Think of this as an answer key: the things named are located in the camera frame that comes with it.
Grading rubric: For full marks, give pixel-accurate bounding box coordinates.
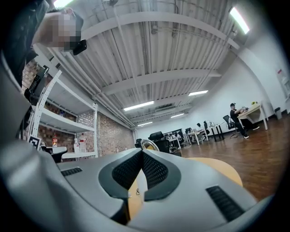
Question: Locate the white desk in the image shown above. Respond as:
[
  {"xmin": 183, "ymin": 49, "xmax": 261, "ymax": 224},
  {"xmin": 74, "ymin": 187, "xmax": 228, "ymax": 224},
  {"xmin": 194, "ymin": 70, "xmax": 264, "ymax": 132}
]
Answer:
[{"xmin": 184, "ymin": 129, "xmax": 210, "ymax": 146}]

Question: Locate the black high-back office chair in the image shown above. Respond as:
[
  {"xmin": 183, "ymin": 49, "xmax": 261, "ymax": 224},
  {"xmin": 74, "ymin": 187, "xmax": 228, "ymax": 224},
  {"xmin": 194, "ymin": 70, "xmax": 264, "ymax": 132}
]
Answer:
[{"xmin": 148, "ymin": 130, "xmax": 171, "ymax": 154}]

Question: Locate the white metal shelf rack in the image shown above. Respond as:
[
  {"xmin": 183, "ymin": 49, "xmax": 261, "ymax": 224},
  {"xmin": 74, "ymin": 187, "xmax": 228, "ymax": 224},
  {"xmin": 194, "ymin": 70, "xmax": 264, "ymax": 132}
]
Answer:
[{"xmin": 29, "ymin": 69, "xmax": 99, "ymax": 160}]

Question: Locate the person's head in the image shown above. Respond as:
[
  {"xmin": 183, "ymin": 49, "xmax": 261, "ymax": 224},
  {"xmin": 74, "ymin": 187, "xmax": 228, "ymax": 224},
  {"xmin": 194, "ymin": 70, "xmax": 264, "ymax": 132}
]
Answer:
[{"xmin": 33, "ymin": 8, "xmax": 84, "ymax": 53}]

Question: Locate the white tea bag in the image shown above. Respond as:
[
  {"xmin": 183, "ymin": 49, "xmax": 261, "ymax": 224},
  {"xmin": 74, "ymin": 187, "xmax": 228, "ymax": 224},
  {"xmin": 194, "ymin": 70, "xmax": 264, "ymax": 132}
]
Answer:
[{"xmin": 135, "ymin": 169, "xmax": 149, "ymax": 201}]

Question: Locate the white wooden table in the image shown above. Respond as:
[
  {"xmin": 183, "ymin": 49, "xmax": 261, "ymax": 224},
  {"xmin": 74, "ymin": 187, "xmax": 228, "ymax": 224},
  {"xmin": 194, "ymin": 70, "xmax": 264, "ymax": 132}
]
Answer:
[{"xmin": 237, "ymin": 103, "xmax": 269, "ymax": 131}]

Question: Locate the black head-mounted camera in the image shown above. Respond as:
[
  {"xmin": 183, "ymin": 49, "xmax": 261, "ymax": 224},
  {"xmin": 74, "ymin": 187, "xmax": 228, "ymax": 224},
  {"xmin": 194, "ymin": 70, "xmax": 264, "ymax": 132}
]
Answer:
[{"xmin": 72, "ymin": 39, "xmax": 87, "ymax": 56}]

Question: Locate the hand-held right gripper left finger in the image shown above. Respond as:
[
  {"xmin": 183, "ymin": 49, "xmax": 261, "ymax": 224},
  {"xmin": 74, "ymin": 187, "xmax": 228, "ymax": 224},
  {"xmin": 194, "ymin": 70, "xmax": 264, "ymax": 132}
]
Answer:
[{"xmin": 56, "ymin": 148, "xmax": 144, "ymax": 225}]

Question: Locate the wall poster with red label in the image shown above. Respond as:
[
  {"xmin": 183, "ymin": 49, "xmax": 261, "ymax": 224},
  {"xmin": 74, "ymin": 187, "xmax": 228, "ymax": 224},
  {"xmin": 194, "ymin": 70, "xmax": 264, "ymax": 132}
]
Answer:
[{"xmin": 275, "ymin": 67, "xmax": 290, "ymax": 100}]

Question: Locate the black mesh office chair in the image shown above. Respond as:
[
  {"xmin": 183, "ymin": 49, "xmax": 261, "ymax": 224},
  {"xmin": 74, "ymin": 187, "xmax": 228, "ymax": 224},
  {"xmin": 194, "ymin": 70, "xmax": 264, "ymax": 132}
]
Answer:
[{"xmin": 222, "ymin": 115, "xmax": 241, "ymax": 138}]

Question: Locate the black device on stand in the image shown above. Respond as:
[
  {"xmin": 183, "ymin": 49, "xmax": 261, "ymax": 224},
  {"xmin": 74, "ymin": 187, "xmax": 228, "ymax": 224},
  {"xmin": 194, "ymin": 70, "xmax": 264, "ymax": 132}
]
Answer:
[{"xmin": 24, "ymin": 65, "xmax": 50, "ymax": 105}]

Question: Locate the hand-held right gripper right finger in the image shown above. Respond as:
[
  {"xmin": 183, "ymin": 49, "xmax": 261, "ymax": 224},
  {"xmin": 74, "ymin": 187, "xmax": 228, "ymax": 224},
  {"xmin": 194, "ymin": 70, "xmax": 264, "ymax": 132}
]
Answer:
[{"xmin": 129, "ymin": 149, "xmax": 259, "ymax": 232}]

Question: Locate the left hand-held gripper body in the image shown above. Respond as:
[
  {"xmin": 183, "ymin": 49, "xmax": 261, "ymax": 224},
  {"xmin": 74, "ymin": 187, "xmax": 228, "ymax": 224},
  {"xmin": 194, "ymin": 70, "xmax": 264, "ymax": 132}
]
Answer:
[{"xmin": 28, "ymin": 135, "xmax": 43, "ymax": 150}]

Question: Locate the black-legged desk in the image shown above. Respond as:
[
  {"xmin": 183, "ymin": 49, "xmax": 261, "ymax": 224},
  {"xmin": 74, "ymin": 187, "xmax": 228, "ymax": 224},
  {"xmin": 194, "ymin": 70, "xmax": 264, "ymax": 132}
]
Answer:
[{"xmin": 205, "ymin": 121, "xmax": 226, "ymax": 143}]

